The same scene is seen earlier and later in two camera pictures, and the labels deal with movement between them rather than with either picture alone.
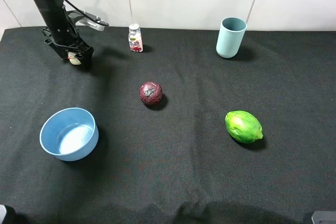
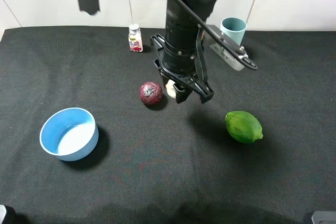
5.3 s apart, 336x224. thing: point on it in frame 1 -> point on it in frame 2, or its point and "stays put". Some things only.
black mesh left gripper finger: x=86 y=55 -> x=202 y=87
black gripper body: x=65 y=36 -> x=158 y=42
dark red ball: x=150 y=92 stays put
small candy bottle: x=135 y=38 stays put
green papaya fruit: x=243 y=127 stays put
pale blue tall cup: x=231 y=33 stays put
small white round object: x=72 y=59 -> x=170 y=89
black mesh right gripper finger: x=61 y=50 -> x=182 y=92
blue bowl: x=71 y=134 stays put
